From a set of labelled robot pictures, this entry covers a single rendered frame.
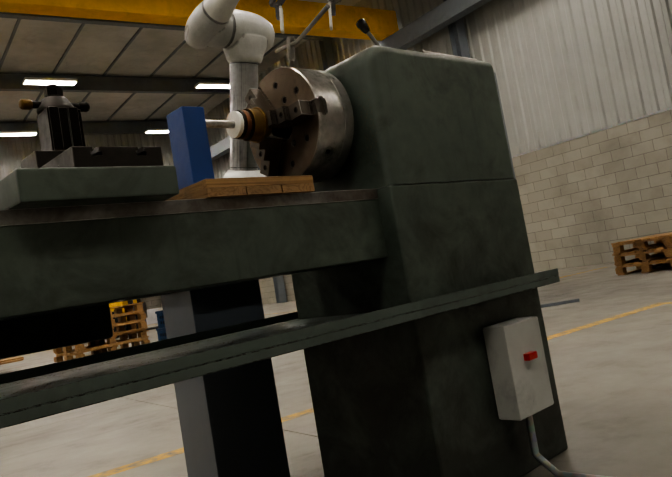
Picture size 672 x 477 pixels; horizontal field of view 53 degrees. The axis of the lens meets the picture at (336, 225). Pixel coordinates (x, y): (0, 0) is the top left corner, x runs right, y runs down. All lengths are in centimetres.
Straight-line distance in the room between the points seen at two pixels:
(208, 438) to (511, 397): 94
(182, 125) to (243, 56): 80
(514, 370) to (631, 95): 1123
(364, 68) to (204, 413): 116
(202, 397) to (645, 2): 1162
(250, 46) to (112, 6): 1088
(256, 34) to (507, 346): 132
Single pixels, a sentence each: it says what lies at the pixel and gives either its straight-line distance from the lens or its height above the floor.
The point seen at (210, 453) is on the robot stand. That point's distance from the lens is 224.
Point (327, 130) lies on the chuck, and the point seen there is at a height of 103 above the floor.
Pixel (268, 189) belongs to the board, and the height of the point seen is 87.
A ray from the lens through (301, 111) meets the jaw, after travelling 171.
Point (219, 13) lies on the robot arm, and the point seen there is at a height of 154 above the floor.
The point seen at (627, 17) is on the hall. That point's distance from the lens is 1317.
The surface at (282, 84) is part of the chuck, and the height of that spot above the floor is 119.
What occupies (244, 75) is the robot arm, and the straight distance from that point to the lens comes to 239.
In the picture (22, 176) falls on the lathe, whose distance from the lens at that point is 124.
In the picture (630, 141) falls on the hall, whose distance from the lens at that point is 1289.
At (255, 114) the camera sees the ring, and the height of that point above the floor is 110.
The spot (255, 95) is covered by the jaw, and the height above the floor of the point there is 118.
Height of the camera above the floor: 66
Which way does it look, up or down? 4 degrees up
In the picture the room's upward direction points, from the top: 10 degrees counter-clockwise
